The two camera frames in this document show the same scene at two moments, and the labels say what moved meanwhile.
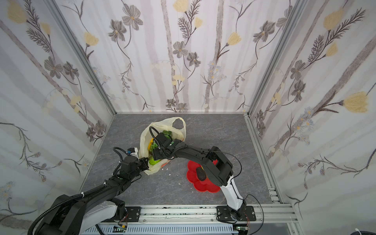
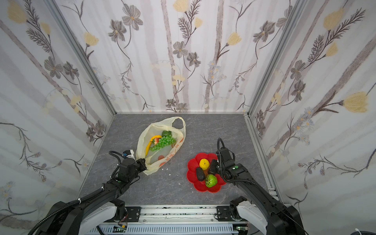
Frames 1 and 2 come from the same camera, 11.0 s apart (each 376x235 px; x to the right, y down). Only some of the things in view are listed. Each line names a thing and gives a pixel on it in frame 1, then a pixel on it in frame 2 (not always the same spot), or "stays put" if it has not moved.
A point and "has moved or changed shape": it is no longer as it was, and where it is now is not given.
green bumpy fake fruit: x=153 y=162 has moved or changed shape
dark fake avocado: x=201 y=174 stays put
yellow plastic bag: x=177 y=125 stays put
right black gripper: x=160 y=141 to x=217 y=167
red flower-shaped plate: x=200 y=185 stays put
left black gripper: x=143 y=163 stays put
